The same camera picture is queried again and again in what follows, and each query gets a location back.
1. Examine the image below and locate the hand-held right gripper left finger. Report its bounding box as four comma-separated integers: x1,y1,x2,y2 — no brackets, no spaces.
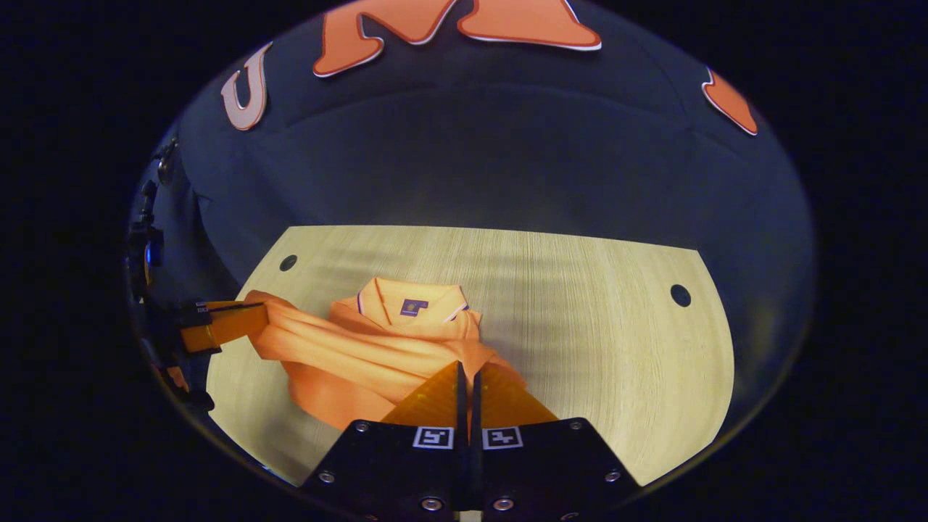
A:
299,360,469,518

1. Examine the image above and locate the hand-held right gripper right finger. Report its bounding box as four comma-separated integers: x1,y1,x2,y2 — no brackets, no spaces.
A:
468,362,643,520

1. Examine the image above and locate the orange T-shirt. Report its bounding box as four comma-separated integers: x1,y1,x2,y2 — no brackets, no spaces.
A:
244,276,531,433

